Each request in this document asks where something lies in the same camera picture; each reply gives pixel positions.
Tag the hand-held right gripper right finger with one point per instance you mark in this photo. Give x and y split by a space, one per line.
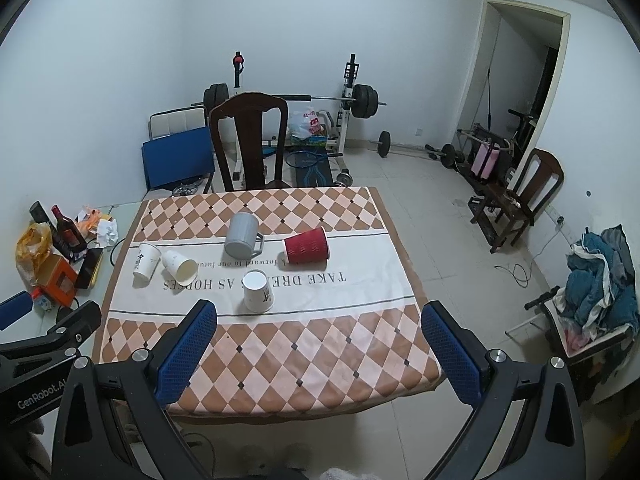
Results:
450 355

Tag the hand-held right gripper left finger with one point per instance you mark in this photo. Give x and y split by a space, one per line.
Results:
186 352

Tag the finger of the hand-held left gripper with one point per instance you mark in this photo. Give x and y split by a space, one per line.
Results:
75 325
14 309

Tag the plain white paper cup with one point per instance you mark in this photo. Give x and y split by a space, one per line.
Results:
179 265

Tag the white paper cup black print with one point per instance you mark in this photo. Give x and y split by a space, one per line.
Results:
145 265

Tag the red ribbed paper cup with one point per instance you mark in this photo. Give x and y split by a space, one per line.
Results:
306 246

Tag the orange cardboard box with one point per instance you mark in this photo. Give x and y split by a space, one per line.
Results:
57 282

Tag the yellow plastic bag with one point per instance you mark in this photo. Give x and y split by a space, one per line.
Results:
31 252

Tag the flat black box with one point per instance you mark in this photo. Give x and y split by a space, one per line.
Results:
90 267

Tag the dark glass bottle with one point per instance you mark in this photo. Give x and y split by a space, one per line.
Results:
67 232

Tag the crumpled white tissue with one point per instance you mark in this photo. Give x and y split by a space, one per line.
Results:
106 232

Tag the orange snack wrappers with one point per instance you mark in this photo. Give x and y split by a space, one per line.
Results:
90 222

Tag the checked brown tablecloth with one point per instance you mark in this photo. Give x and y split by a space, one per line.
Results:
300 350

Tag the grey mug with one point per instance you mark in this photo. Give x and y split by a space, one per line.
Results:
241 237

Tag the pile of clothes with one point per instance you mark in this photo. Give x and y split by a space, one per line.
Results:
600 280

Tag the blue folding chair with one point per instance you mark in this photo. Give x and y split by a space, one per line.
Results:
177 157

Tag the brown wooden chair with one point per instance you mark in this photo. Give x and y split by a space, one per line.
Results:
542 175

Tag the chrome dumbbell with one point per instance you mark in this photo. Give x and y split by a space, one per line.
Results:
344 178

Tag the black exercise mat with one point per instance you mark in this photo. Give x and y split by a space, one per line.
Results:
312 175

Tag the small barbell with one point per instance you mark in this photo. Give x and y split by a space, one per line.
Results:
384 144

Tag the blue tennis racket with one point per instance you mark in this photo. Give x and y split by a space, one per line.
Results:
302 160

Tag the dark wooden chair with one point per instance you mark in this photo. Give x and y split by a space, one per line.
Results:
248 135

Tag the white weight bench rack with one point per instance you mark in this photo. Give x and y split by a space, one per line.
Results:
345 125

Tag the white plastic bag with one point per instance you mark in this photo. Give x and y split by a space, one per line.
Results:
306 122

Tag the black barbell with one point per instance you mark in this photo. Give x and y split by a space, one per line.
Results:
364 101

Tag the black laundry frame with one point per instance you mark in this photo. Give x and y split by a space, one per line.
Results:
575 355

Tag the doorway frame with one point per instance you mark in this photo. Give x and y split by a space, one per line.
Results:
565 60

